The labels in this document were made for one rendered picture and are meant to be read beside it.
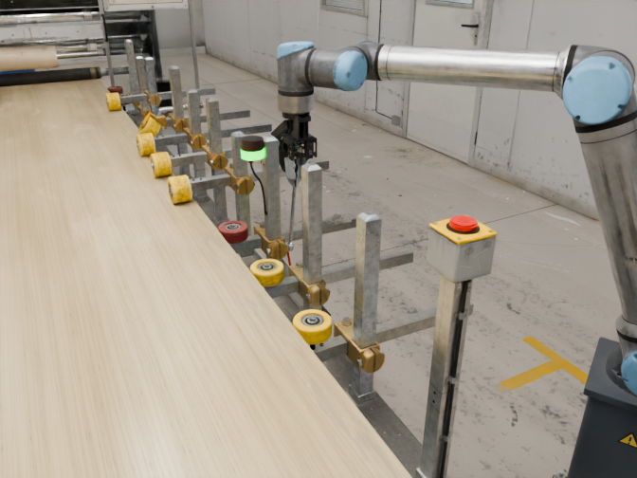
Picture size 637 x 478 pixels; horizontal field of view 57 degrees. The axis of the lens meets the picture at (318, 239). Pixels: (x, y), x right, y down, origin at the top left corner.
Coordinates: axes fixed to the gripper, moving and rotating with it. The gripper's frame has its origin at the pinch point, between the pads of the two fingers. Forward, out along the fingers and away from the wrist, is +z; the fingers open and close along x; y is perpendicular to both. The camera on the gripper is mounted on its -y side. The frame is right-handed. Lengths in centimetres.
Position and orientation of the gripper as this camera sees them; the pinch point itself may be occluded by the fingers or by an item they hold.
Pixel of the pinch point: (294, 181)
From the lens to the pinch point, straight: 161.3
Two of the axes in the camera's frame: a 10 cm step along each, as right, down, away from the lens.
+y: 4.4, 4.0, -8.0
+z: 0.0, 9.0, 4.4
